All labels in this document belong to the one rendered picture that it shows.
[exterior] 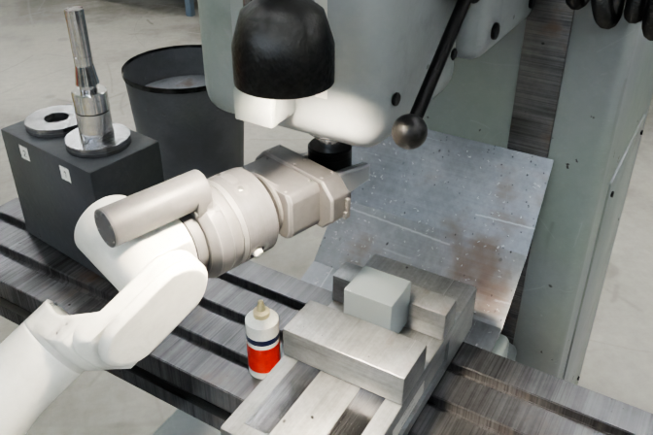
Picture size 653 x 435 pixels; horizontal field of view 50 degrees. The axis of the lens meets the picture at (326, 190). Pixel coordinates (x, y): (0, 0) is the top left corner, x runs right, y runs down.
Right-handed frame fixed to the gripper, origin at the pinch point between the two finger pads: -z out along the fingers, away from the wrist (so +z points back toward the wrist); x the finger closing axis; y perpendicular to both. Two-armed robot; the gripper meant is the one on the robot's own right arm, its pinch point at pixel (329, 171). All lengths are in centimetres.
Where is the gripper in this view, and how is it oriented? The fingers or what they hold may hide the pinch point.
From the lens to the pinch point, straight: 75.4
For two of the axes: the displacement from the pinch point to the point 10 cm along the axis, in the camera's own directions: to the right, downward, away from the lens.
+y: 0.0, 8.6, 5.1
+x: -7.0, -3.7, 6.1
